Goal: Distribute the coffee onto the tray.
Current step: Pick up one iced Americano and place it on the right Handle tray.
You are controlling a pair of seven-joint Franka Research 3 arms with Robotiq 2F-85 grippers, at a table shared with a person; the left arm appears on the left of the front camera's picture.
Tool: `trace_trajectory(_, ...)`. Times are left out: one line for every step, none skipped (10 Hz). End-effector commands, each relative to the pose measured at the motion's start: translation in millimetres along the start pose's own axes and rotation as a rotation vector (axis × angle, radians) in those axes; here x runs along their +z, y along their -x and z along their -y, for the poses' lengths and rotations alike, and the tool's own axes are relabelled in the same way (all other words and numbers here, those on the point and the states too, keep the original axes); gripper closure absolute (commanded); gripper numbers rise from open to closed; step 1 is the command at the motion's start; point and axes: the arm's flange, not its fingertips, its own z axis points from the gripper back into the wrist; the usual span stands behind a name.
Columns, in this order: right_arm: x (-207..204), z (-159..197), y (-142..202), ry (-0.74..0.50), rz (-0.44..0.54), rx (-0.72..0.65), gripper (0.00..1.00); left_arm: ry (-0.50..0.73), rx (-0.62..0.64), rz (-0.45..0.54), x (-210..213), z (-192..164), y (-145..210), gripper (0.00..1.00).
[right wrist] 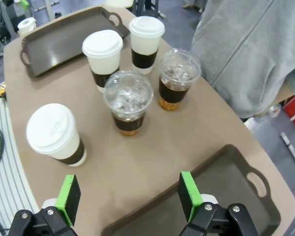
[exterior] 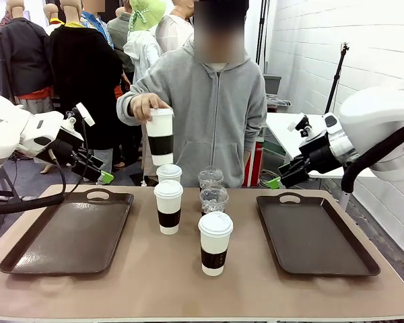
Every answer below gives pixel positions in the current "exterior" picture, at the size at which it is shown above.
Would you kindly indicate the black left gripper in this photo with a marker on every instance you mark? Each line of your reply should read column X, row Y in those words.
column 65, row 148

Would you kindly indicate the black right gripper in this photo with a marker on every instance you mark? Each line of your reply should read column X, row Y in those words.
column 318, row 153

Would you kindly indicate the white paper coffee cup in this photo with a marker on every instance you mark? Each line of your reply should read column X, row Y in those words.
column 169, row 172
column 160, row 129
column 214, row 239
column 168, row 202

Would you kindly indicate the clear plastic dome-lid cup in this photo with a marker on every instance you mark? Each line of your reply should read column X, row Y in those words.
column 210, row 175
column 213, row 198

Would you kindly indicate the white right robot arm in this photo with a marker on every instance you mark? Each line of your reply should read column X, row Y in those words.
column 373, row 131

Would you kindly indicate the person's left forearm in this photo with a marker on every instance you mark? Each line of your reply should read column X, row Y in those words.
column 256, row 134

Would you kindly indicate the person's right forearm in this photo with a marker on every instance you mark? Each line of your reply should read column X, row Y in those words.
column 131, row 97

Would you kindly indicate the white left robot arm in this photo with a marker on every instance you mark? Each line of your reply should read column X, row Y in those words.
column 6, row 124

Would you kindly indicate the dark brown plastic tray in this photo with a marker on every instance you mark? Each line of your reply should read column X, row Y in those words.
column 314, row 235
column 70, row 232

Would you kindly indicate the person's right hand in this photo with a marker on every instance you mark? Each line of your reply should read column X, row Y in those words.
column 143, row 104

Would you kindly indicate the red box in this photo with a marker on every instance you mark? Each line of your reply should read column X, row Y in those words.
column 254, row 165

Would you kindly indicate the white side table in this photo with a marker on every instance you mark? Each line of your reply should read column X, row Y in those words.
column 283, row 128

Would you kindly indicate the mannequin in black garment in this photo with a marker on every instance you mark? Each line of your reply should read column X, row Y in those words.
column 85, row 84

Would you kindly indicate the grey plastic bin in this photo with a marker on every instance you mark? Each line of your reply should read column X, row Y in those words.
column 272, row 84

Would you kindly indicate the person in grey hoodie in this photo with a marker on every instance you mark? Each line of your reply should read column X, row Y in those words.
column 215, row 111

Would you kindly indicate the black tripod pole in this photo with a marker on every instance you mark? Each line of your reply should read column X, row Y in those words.
column 336, row 77

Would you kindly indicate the mannequin in white jacket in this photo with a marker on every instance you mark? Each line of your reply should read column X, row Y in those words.
column 143, row 54

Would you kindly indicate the mannequin in dark grey jacket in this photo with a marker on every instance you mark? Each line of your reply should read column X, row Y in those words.
column 22, row 57

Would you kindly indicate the black light stand poles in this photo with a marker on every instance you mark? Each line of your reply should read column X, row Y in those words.
column 262, row 33

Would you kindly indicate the person in blue patterned shirt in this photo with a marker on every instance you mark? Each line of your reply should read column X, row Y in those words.
column 96, row 23

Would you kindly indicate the mannequin in white shirt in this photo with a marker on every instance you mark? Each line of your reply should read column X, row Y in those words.
column 173, row 32

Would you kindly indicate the mannequin with yellow collar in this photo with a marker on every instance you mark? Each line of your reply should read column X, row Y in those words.
column 52, row 20

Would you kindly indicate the green bucket hat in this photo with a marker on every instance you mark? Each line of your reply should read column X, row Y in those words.
column 148, row 13

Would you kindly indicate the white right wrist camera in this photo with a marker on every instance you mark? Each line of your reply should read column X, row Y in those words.
column 294, row 125

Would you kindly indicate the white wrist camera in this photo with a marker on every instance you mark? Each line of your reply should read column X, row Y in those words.
column 85, row 114
column 294, row 125

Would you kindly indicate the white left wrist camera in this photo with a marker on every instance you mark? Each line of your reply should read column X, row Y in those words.
column 85, row 114

